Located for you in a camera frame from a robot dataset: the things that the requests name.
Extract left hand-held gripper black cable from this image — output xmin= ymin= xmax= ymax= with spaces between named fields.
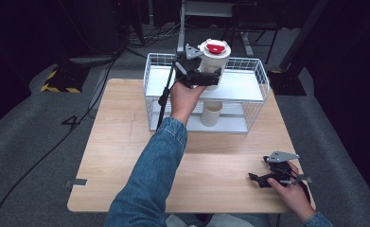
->
xmin=156 ymin=61 xmax=178 ymax=131

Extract long black floor cable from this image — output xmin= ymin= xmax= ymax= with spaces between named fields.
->
xmin=0 ymin=53 xmax=121 ymax=227

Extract white cup with red lid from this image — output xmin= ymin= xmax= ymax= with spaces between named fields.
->
xmin=198 ymin=38 xmax=232 ymax=92

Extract person's right hand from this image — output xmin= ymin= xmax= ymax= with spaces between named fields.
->
xmin=266 ymin=161 xmax=317 ymax=223

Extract person's left hand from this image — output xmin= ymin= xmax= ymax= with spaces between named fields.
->
xmin=169 ymin=79 xmax=207 ymax=126

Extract black stand with square base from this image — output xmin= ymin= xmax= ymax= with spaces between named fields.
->
xmin=267 ymin=0 xmax=330 ymax=97

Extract hand-held gripper black cable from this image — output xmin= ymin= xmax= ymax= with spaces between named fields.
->
xmin=156 ymin=61 xmax=178 ymax=131
xmin=286 ymin=168 xmax=311 ymax=202

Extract white paper cup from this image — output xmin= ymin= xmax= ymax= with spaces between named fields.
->
xmin=200 ymin=100 xmax=224 ymax=128

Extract white wire shelf rack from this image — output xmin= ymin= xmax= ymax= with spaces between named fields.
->
xmin=142 ymin=52 xmax=272 ymax=135

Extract right hand-held gripper black cable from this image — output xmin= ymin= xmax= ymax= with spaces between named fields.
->
xmin=286 ymin=168 xmax=311 ymax=202

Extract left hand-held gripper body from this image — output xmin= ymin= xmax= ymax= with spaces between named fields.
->
xmin=174 ymin=44 xmax=206 ymax=89

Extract yellow black striped stand base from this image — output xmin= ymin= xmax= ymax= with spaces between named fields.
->
xmin=40 ymin=63 xmax=91 ymax=95

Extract grey tape strip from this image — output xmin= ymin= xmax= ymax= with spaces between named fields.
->
xmin=64 ymin=178 xmax=88 ymax=188

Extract white desk leg frame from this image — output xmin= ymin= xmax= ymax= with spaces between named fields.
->
xmin=176 ymin=0 xmax=255 ymax=57

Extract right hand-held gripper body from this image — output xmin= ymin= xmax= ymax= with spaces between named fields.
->
xmin=262 ymin=150 xmax=301 ymax=183

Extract person's legs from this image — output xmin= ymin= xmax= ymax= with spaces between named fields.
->
xmin=165 ymin=213 xmax=271 ymax=227

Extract bundle of floor cables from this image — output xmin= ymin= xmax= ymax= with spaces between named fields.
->
xmin=124 ymin=20 xmax=182 ymax=51

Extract black metal chair frame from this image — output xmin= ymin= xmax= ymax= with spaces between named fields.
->
xmin=220 ymin=2 xmax=282 ymax=65

